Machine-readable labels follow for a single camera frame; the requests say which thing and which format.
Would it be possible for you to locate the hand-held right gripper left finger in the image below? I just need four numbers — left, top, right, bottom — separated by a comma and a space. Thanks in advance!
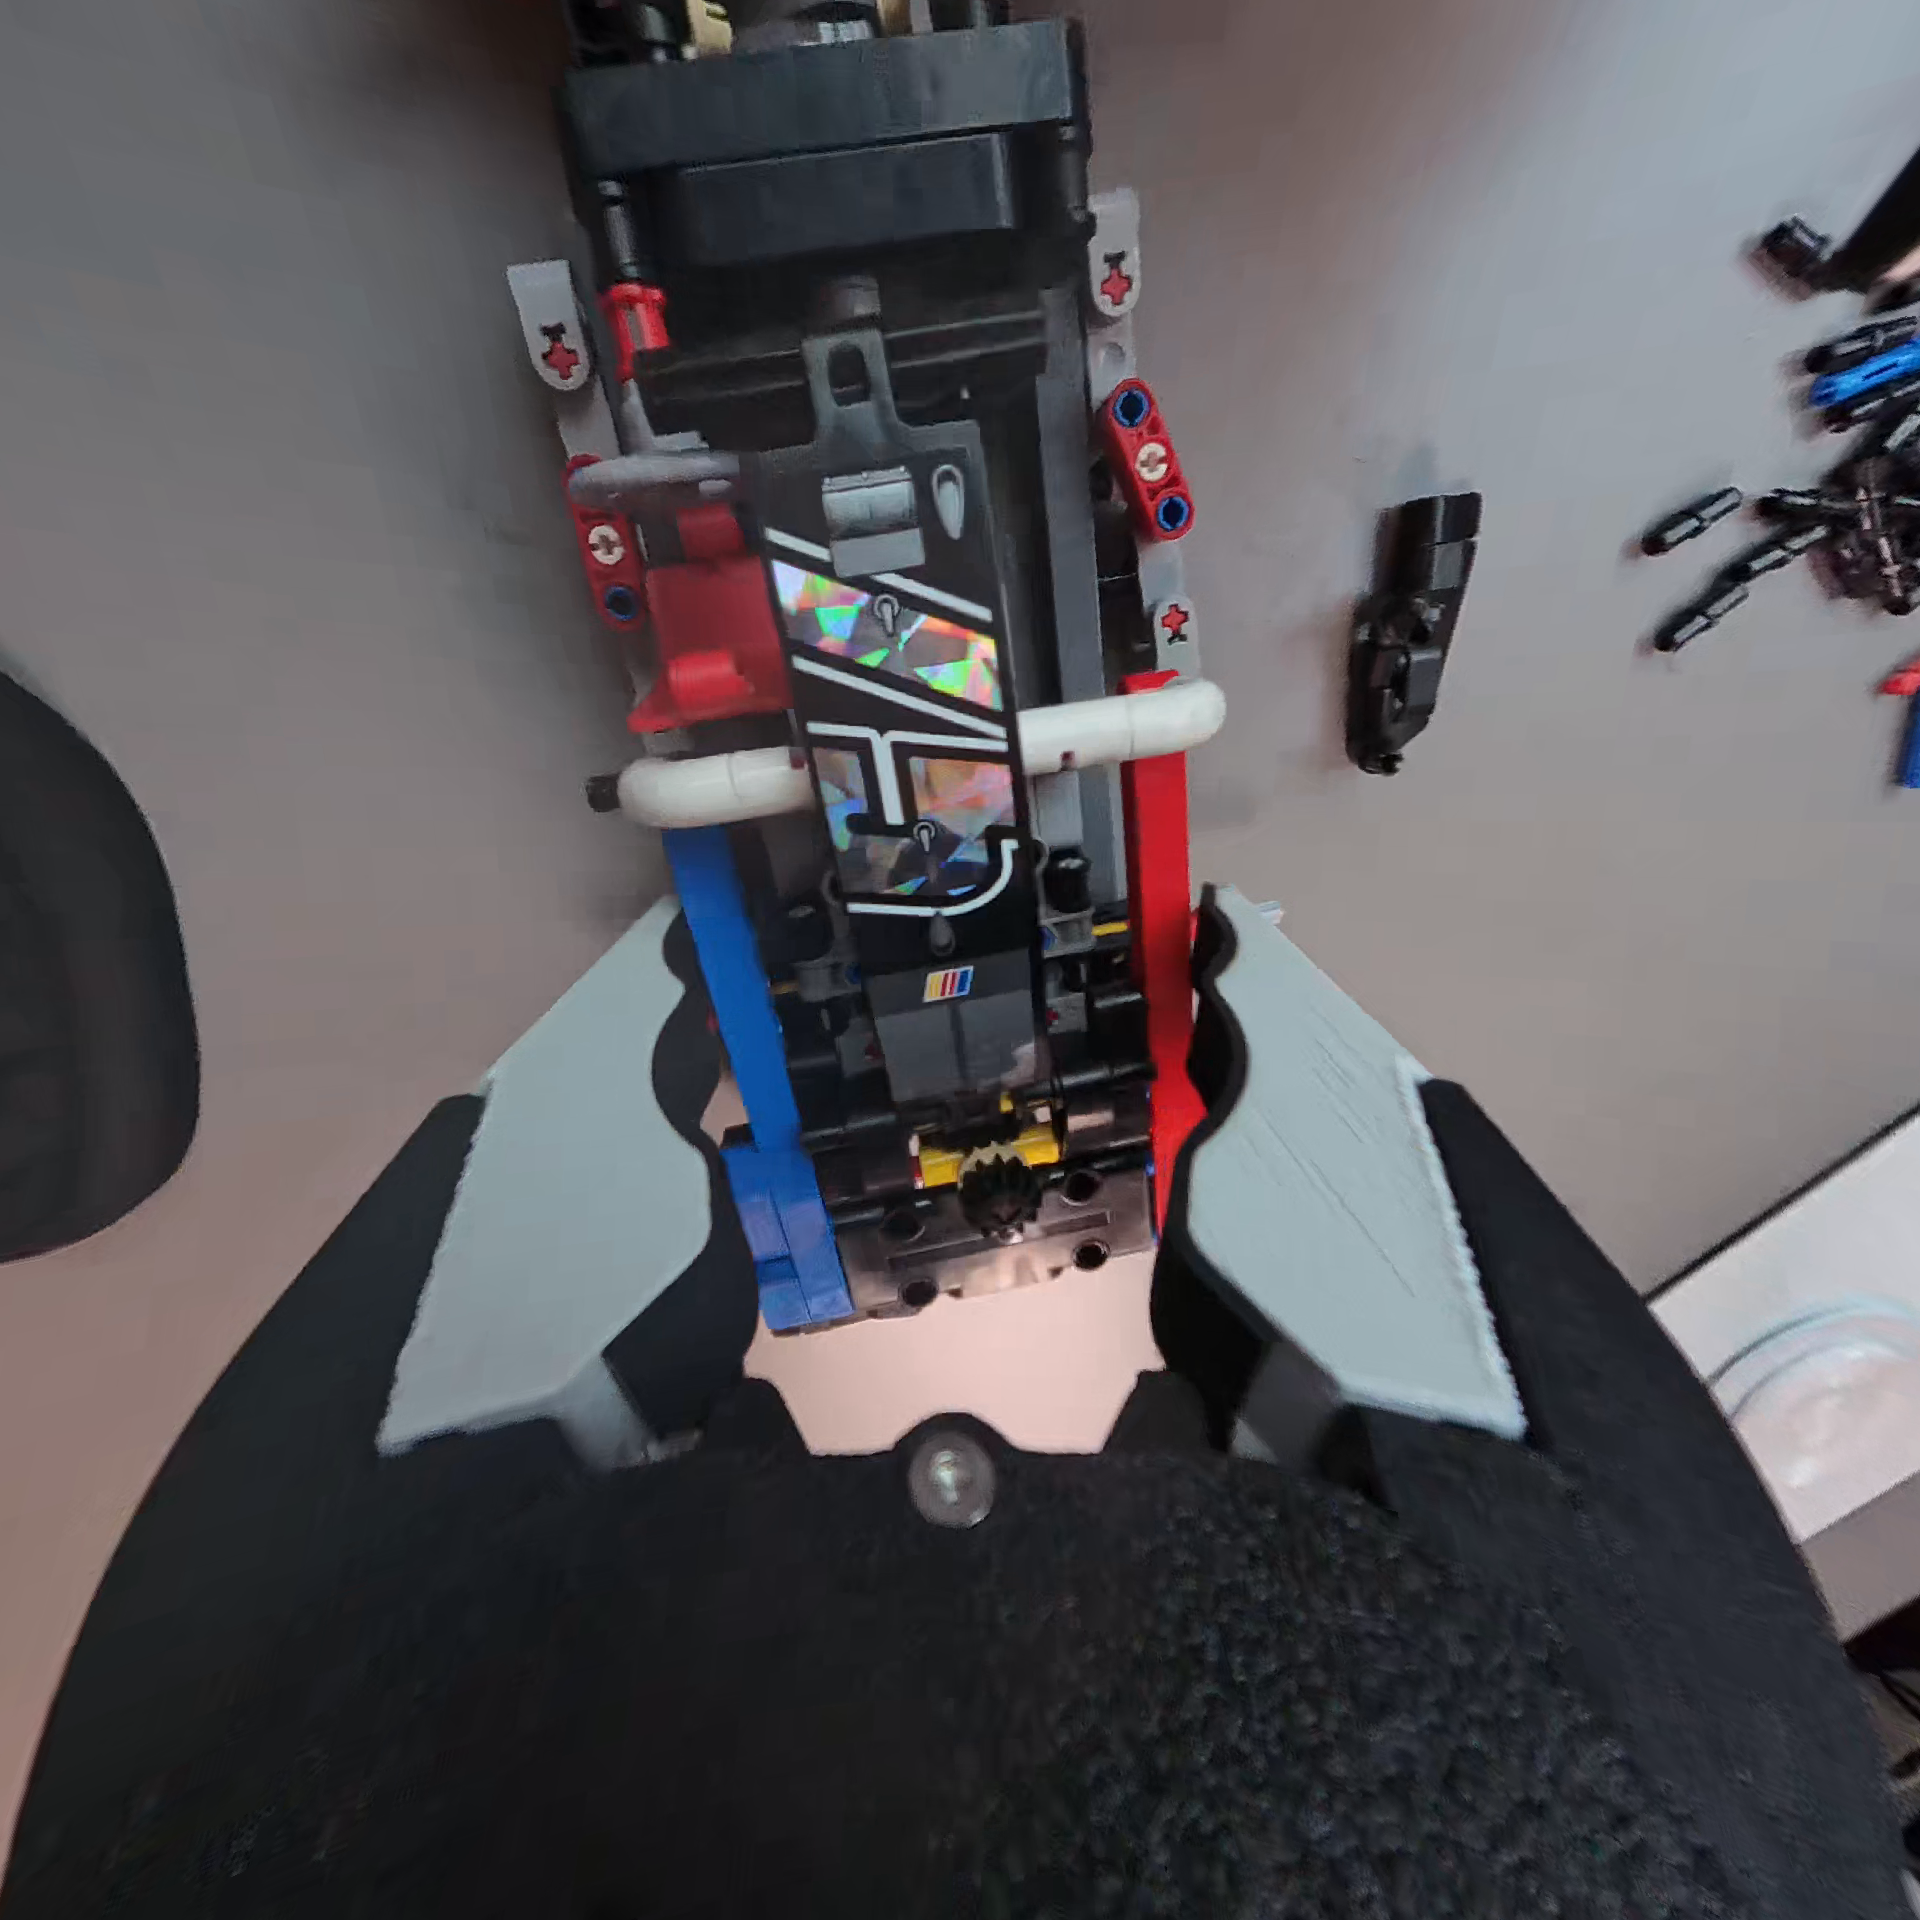
374, 897, 767, 1472

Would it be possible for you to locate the black rubber tire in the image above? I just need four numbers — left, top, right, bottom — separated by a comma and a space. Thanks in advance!
0, 673, 203, 1265

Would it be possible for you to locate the white book stand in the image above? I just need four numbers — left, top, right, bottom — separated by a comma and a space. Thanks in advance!
1647, 1107, 1920, 1539

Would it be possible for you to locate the grey desk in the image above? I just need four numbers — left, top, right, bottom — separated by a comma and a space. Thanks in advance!
0, 0, 1920, 1636

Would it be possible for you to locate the toy brick car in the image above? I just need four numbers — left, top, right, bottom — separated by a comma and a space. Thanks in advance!
507, 0, 1230, 1338

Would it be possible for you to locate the black angled brick connector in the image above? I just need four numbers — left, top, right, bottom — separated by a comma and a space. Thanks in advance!
1344, 492, 1483, 778

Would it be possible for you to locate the pile of black blue pins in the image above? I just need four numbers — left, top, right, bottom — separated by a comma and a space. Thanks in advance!
1639, 217, 1920, 793

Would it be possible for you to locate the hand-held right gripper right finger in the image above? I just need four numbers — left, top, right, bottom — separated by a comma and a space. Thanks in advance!
1148, 886, 1528, 1480

